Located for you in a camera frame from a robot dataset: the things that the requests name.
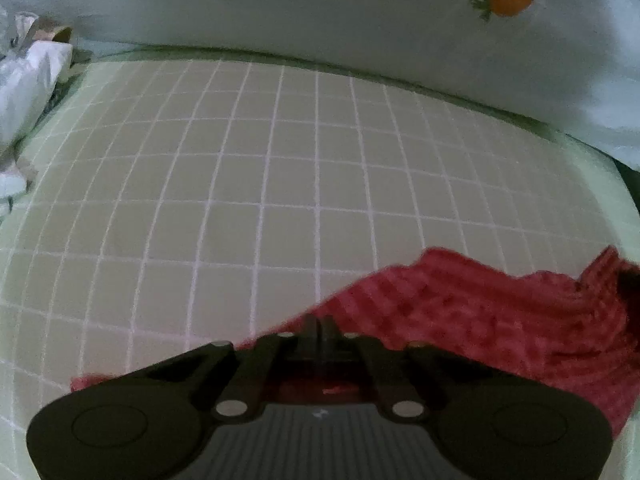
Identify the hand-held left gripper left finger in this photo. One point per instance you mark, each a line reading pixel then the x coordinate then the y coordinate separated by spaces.
pixel 311 331

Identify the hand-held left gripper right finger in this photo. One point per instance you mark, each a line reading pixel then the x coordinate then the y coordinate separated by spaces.
pixel 331 330

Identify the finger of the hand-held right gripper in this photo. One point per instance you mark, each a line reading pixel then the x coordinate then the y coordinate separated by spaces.
pixel 630 287

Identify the red checked cloth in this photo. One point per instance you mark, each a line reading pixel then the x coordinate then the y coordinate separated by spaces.
pixel 475 320

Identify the green grid mat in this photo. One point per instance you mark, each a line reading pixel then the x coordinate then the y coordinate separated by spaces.
pixel 260 170

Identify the carrot print pale blanket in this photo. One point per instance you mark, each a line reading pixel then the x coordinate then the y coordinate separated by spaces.
pixel 280 5

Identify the small pale crumpled cloth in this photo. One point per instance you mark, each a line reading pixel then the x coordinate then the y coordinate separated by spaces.
pixel 11 182

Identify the white crumpled bag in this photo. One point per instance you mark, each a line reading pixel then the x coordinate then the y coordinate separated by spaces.
pixel 27 85

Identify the brown tape roll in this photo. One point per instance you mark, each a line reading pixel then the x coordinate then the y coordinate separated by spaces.
pixel 61 34

